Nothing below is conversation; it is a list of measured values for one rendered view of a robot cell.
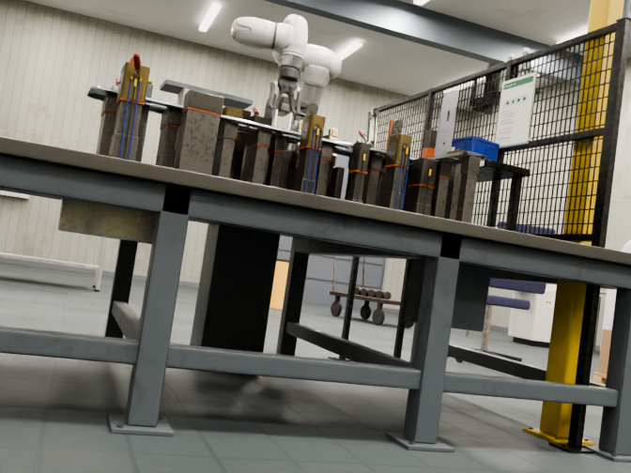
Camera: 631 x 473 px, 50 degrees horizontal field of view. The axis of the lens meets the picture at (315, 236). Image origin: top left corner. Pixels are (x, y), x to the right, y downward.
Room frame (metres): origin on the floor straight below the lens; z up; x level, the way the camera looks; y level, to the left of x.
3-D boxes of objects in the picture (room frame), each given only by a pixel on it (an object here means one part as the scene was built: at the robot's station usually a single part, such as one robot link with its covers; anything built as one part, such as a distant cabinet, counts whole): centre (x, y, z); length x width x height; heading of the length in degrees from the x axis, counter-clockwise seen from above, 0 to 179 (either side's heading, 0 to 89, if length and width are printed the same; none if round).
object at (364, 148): (2.54, -0.13, 0.84); 0.10 x 0.05 x 0.29; 23
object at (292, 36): (2.60, 0.20, 1.38); 0.13 x 0.11 x 0.16; 98
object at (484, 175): (3.14, -0.56, 1.02); 0.90 x 0.22 x 0.03; 23
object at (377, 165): (2.76, -0.18, 0.84); 0.12 x 0.05 x 0.29; 23
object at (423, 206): (2.63, -0.39, 0.84); 0.12 x 0.07 x 0.28; 23
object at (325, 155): (2.67, 0.02, 0.84); 0.12 x 0.05 x 0.29; 23
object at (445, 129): (2.88, -0.49, 1.17); 0.12 x 0.01 x 0.34; 23
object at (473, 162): (2.50, -0.53, 0.84); 0.05 x 0.05 x 0.29; 23
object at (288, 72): (2.60, 0.19, 1.20); 0.08 x 0.07 x 0.09; 113
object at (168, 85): (2.82, 0.53, 1.16); 0.37 x 0.14 x 0.02; 113
